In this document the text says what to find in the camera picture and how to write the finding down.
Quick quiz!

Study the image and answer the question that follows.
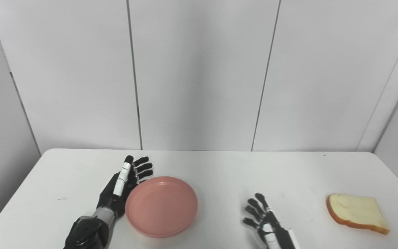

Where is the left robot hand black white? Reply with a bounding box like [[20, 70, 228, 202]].
[[96, 155, 153, 220]]

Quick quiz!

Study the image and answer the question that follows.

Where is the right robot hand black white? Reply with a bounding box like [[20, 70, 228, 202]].
[[243, 193, 300, 249]]

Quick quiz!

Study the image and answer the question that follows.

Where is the pink round plate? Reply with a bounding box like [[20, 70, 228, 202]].
[[125, 176, 199, 238]]

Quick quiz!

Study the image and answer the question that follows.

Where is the slice of bread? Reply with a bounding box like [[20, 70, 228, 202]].
[[326, 193, 390, 235]]

